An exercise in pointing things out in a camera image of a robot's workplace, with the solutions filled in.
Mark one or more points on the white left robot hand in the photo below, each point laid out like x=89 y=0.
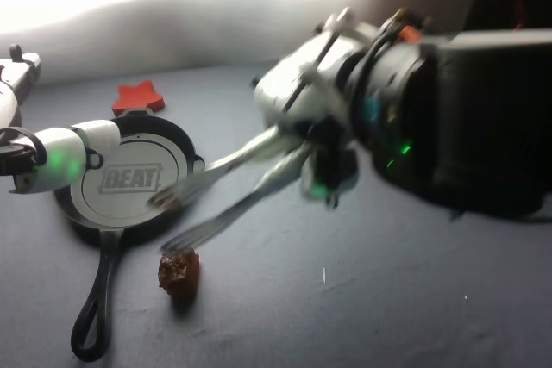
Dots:
x=60 y=152

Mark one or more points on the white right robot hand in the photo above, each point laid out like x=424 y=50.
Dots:
x=293 y=83

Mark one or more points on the brown meat chunk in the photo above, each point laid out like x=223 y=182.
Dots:
x=179 y=273

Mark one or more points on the black cast iron skillet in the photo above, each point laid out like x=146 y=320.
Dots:
x=129 y=195

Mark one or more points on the red star block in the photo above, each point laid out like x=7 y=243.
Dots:
x=138 y=94

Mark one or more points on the white backdrop sheet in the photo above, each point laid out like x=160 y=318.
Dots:
x=172 y=27

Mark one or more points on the grey table cloth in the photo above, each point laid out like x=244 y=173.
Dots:
x=345 y=299

